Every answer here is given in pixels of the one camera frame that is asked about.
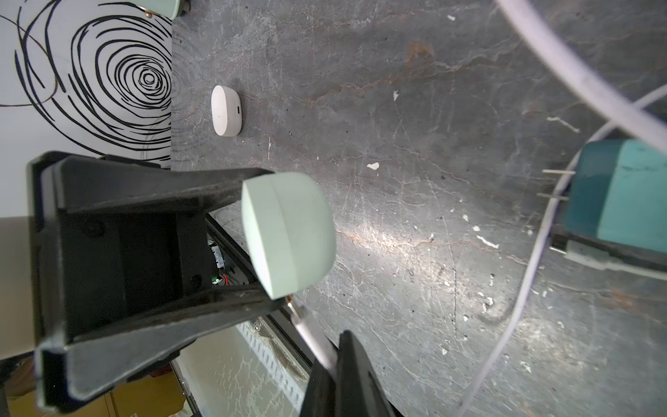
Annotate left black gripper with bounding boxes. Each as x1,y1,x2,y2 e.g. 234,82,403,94
27,151,286,414

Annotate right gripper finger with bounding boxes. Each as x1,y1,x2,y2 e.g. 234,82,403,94
300,330,401,417

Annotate teal charger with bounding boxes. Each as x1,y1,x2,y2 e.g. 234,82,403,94
536,137,667,283

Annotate lilac cable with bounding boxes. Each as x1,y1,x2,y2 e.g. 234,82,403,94
452,0,667,417

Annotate white earbud case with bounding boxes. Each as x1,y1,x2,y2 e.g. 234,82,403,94
211,85,242,137

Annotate white slotted cable duct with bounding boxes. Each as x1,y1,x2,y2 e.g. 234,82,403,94
236,318,310,416

